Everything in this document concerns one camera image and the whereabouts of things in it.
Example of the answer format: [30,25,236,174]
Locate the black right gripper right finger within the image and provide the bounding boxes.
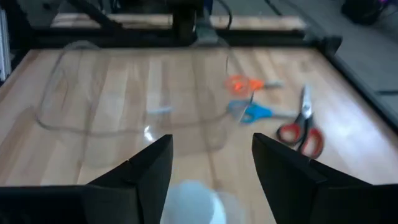
[251,133,373,224]

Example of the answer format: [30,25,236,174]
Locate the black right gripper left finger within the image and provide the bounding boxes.
[86,134,174,224]

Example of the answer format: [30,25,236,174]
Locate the white paint bottle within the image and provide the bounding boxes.
[160,180,228,224]

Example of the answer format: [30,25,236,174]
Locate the red and black scissors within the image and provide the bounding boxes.
[275,85,325,160]

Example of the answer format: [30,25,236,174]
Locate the blue handled scissors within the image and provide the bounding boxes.
[226,98,298,125]

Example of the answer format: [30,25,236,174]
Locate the orange handled scissors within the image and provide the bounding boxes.
[223,73,284,96]

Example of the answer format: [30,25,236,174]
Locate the large clear plastic bin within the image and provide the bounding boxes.
[34,39,233,167]

